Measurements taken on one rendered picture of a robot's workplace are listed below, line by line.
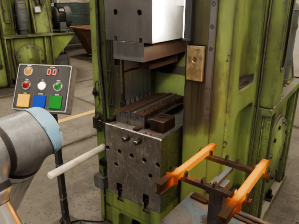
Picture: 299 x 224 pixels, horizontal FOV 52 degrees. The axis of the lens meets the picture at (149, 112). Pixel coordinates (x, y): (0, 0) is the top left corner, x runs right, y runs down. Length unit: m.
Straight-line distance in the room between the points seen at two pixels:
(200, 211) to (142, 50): 0.80
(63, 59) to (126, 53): 5.40
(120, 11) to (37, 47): 4.84
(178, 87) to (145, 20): 0.66
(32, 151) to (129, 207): 1.28
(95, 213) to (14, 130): 1.94
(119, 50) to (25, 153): 1.06
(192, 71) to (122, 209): 0.94
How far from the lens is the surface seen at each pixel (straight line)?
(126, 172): 1.77
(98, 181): 2.22
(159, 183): 1.09
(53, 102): 1.84
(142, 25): 1.51
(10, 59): 6.27
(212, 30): 1.49
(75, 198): 2.73
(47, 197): 2.81
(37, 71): 1.95
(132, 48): 1.56
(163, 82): 2.08
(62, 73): 1.87
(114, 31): 1.63
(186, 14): 1.50
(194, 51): 1.51
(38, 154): 0.68
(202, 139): 1.64
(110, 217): 2.42
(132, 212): 1.90
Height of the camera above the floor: 1.56
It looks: 20 degrees down
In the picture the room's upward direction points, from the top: straight up
